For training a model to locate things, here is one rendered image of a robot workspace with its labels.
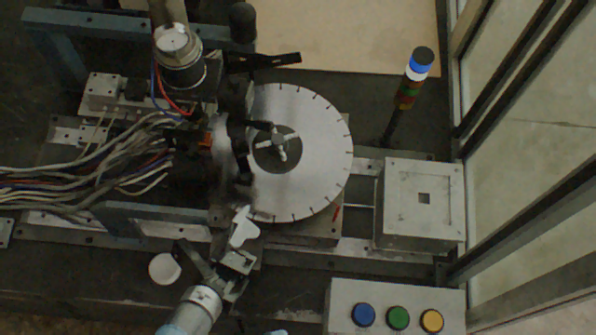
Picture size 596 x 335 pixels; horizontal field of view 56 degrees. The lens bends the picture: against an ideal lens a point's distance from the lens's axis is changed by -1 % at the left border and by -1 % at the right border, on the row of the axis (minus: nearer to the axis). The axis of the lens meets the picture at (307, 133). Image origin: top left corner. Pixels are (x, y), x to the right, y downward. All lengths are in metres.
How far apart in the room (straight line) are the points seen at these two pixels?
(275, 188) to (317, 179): 0.09
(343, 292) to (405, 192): 0.27
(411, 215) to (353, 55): 0.54
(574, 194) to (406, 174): 0.55
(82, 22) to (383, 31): 0.81
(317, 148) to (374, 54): 0.46
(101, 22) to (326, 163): 0.58
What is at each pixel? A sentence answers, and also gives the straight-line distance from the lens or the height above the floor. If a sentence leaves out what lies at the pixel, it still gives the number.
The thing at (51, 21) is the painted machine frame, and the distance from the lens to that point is 1.37.
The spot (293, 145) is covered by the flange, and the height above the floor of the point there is 0.96.
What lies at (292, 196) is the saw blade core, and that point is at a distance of 1.19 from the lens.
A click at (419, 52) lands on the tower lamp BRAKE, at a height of 1.16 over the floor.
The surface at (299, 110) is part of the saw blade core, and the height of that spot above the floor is 0.95.
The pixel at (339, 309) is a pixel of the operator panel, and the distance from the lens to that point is 1.20.
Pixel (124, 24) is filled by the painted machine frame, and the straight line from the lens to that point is 1.32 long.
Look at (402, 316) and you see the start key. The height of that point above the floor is 0.91.
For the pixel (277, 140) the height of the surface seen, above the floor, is 1.00.
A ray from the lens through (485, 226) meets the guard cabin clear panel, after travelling 1.28.
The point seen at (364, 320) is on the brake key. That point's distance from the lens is 1.19.
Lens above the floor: 2.08
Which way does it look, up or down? 64 degrees down
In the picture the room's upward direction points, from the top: 8 degrees clockwise
